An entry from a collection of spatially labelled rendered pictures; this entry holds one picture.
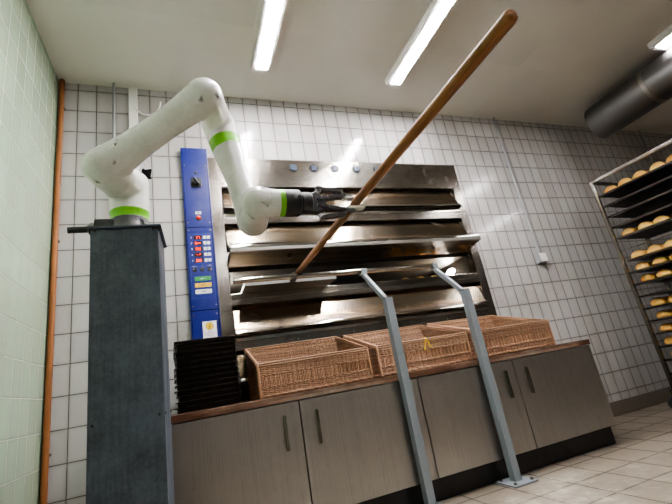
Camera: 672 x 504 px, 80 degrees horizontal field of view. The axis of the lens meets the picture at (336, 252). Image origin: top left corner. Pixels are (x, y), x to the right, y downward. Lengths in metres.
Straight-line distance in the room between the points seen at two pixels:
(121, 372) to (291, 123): 2.18
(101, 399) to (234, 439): 0.64
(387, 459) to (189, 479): 0.83
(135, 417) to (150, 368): 0.14
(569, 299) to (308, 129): 2.46
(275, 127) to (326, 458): 2.14
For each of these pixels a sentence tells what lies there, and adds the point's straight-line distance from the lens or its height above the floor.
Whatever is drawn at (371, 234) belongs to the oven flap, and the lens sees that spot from 2.82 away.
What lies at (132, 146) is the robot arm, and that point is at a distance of 1.48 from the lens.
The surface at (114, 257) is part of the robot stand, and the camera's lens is 1.46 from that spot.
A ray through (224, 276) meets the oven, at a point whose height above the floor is 1.29.
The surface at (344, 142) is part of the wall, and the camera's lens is 3.12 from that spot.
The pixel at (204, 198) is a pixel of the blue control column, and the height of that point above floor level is 1.79.
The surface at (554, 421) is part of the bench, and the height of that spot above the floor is 0.20.
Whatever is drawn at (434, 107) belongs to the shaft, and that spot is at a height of 1.18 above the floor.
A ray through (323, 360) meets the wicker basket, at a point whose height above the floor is 0.70.
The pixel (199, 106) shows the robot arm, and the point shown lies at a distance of 1.49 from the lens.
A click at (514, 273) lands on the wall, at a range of 3.41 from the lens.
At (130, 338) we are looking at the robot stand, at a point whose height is 0.83.
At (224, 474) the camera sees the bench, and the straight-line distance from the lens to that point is 1.84.
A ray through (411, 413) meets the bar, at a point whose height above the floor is 0.40.
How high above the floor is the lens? 0.61
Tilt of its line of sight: 17 degrees up
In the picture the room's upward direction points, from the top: 10 degrees counter-clockwise
